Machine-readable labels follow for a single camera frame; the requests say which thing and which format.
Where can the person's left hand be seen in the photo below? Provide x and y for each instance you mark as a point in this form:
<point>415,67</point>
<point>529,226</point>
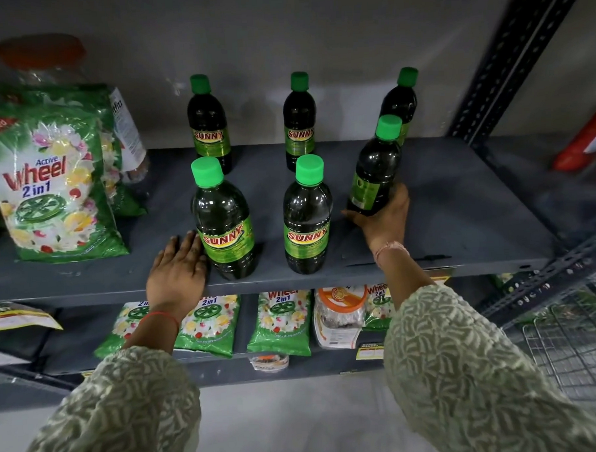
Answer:
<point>175,283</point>

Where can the person's right hand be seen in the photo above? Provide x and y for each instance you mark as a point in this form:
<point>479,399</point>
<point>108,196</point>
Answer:
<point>389,222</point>

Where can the person's right thumb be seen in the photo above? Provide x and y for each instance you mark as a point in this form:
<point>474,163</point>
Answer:
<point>357,217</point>

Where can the person's left thumb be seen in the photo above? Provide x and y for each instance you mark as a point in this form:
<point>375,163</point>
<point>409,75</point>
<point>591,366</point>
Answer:
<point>204,269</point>

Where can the dark liquid bottle green cap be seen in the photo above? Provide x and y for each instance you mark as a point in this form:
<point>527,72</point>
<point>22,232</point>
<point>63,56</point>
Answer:
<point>374,170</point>

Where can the person's left forearm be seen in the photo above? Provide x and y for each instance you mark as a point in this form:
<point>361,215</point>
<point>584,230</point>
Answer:
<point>114,414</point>

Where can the person's right forearm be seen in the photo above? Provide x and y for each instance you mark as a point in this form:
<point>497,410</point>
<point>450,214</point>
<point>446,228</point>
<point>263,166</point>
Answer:
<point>457,364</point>

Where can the pink thread wrist band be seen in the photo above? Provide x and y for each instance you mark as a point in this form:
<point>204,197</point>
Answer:
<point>390,247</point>

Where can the group of dark liquid bottles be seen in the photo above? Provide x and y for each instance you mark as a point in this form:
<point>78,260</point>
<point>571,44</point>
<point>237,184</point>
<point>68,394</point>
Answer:
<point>224,221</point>

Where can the green floral detergent packet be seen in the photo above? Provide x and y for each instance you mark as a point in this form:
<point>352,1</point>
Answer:
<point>125,204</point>
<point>122,327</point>
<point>280,323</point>
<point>378,304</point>
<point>50,194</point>
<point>208,326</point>

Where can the red thread wrist band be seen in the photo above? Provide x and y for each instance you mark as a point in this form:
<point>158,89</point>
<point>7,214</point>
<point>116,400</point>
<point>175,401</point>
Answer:
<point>165,314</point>

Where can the grey metal shelving rack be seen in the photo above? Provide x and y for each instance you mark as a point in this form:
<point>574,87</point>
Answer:
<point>450,202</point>

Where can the yellow shelf price label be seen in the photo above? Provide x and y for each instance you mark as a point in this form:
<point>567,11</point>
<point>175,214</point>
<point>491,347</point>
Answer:
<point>370,352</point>
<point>440,279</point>

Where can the clear jar orange lid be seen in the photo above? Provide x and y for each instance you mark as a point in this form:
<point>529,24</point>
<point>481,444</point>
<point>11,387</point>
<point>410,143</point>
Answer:
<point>339,320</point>
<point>39,52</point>

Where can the yellow white paper label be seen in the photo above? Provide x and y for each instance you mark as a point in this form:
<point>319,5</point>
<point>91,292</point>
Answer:
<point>16,315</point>

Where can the red white plastic bottle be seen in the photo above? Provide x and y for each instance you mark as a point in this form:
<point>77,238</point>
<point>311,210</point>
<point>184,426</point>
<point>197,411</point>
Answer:
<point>578,152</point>

